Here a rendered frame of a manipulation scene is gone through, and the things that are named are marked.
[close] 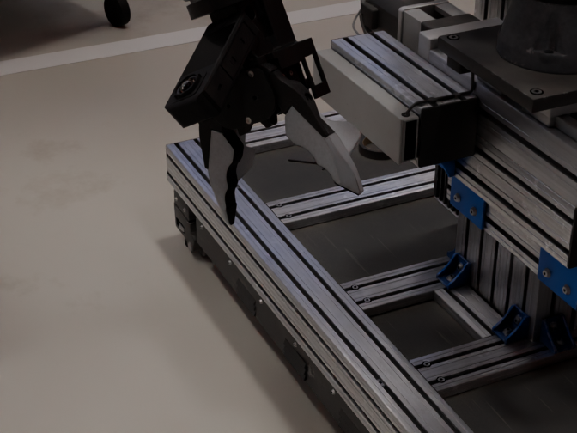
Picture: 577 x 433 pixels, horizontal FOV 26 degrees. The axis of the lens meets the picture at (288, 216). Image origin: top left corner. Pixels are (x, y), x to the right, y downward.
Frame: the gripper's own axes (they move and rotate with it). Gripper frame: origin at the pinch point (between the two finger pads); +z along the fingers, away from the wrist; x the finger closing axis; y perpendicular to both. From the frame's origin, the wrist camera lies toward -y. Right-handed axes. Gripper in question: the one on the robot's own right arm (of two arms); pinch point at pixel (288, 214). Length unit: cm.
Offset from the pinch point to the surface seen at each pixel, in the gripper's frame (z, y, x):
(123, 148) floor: 2, 142, 158
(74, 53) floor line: -26, 180, 202
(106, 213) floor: 13, 114, 144
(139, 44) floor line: -22, 196, 191
